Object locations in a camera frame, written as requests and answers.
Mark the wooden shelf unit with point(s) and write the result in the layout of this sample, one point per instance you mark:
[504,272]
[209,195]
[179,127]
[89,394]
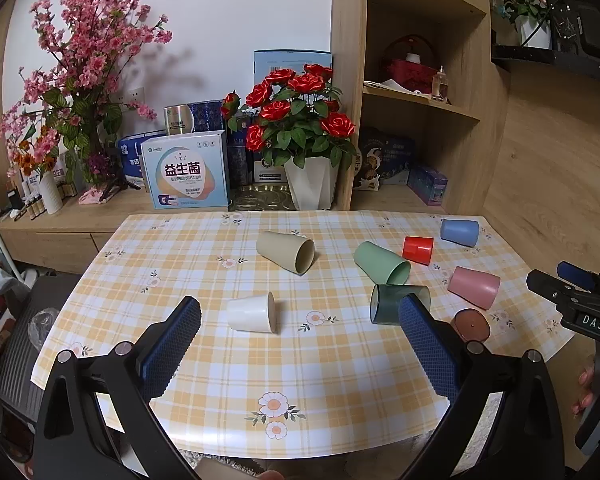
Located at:
[347,60]

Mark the small blue printed box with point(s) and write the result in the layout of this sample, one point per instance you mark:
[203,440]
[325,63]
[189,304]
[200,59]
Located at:
[427,185]

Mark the light blue square box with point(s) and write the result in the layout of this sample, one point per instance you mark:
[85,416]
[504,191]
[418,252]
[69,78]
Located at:
[185,175]

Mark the tall dark blue box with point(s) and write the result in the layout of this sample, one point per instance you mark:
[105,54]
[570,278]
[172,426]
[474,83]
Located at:
[239,165]

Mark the black ribbed chair seat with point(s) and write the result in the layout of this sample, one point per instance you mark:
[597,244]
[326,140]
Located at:
[20,365]

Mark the blue cup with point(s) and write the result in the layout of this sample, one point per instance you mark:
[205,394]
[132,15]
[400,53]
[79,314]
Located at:
[457,232]

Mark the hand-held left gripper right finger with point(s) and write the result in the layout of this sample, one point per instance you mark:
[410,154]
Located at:
[430,350]

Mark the light green cup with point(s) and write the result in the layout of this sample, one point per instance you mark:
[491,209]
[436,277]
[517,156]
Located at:
[375,260]

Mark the white square flower pot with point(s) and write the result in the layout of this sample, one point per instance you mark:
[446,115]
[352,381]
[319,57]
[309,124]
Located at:
[532,32]

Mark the small black tripod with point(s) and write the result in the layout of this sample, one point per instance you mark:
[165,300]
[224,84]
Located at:
[120,187]

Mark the pink blossom artificial tree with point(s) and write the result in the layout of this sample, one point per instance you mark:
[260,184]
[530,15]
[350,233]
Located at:
[85,50]

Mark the white cup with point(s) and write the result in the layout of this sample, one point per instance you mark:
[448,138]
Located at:
[247,312]

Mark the blue and white tissue pack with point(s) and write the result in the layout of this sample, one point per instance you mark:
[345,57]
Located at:
[130,160]

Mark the dark printed snack box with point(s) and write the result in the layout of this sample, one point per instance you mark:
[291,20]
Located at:
[385,160]

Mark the dark blue patterned box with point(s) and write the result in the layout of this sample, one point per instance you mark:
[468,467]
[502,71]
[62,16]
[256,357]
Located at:
[207,116]

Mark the red cup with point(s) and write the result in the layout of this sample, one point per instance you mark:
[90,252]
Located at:
[415,250]

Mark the dark green cup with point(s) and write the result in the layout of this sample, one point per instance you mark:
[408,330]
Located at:
[385,305]

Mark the black shelf board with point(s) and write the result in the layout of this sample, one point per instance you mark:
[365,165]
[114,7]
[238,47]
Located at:
[540,55]

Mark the white faceted flower pot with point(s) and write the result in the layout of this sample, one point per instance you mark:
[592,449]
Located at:
[310,185]

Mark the white ribbed vase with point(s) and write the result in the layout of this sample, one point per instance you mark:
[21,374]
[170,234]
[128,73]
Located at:
[52,195]

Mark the red basket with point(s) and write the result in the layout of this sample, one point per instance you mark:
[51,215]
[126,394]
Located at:
[412,72]

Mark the yellow checked floral tablecloth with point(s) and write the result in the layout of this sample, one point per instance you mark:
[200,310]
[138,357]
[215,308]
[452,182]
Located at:
[280,360]

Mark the beige cup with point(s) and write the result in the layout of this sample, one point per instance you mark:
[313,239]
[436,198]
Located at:
[280,251]

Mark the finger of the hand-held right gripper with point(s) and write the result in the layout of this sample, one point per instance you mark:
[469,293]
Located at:
[575,275]
[547,285]

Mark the pink cloth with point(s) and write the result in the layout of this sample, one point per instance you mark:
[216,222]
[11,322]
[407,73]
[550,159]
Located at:
[92,197]

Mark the row of small brown bottles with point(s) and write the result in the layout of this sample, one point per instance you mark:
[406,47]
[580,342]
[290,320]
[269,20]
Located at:
[30,205]

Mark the pink cup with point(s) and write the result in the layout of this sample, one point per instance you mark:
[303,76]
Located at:
[472,287]

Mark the person's right hand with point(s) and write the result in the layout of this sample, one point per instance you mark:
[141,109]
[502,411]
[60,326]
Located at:
[582,392]

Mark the white wall socket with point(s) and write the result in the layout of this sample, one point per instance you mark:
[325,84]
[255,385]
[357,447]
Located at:
[130,96]

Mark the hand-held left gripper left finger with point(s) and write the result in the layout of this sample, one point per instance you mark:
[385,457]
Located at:
[172,345]

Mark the glass perfume bottle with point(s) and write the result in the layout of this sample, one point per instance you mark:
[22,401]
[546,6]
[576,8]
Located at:
[440,87]

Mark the red rose plant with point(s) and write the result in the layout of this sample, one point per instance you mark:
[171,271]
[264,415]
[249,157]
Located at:
[295,115]

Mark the brown cup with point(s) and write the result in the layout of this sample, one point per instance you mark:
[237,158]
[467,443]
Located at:
[472,325]

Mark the large light blue flat box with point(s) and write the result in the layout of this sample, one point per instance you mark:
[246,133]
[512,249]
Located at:
[275,62]

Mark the gold patterned tray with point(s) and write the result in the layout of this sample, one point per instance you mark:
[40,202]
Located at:
[260,199]

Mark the clear plastic bag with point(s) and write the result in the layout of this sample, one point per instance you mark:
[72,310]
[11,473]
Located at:
[41,327]

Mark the wooden low cabinet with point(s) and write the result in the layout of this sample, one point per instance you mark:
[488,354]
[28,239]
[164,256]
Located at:
[55,237]

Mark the white pole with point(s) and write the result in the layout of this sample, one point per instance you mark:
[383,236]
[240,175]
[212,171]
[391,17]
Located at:
[2,240]

